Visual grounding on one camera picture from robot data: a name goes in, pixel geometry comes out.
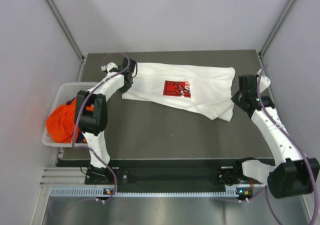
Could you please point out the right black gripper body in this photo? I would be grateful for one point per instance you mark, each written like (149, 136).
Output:
(237, 97)

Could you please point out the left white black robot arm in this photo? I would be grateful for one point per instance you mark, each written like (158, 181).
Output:
(91, 115)

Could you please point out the left aluminium corner post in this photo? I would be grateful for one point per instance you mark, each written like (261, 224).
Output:
(62, 24)

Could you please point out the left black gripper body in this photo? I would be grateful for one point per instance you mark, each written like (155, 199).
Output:
(126, 87)

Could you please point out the aluminium corner post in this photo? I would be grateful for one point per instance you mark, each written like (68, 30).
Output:
(62, 24)
(288, 6)

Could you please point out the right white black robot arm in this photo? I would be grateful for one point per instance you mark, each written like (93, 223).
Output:
(290, 175)

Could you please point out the right aluminium corner post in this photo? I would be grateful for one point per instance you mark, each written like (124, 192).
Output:
(288, 6)

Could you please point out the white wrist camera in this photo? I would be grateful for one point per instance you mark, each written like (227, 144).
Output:
(109, 68)
(263, 81)

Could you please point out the white t-shirt red print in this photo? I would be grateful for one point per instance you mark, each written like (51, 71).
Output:
(203, 90)

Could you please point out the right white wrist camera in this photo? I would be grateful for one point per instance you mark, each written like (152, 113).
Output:
(263, 81)

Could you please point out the orange t-shirt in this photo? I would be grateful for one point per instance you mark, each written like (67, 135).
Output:
(55, 125)

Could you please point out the aluminium frame rail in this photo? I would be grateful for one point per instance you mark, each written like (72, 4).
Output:
(55, 176)

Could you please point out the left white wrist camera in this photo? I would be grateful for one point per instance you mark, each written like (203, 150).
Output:
(109, 68)

